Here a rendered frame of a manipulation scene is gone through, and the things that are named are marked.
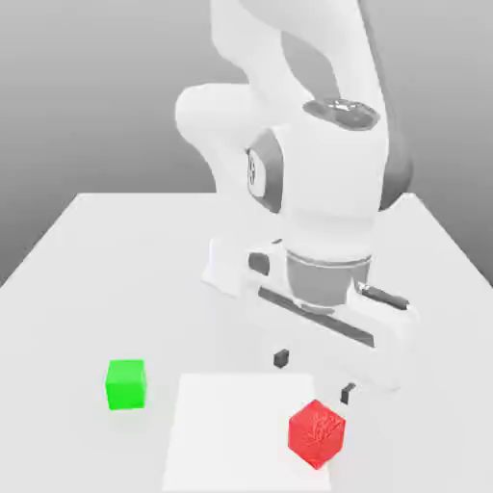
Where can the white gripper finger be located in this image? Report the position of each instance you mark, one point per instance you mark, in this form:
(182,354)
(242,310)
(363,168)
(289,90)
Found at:
(347,393)
(281,358)

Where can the small red cube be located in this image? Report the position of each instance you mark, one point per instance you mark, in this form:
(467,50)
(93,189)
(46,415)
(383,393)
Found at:
(316,435)

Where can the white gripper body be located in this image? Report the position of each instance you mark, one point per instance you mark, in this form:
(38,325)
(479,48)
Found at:
(385,327)

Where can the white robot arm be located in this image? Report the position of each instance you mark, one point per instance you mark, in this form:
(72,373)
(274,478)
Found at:
(331,173)

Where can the small green cube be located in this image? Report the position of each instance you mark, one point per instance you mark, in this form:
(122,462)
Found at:
(126,385)

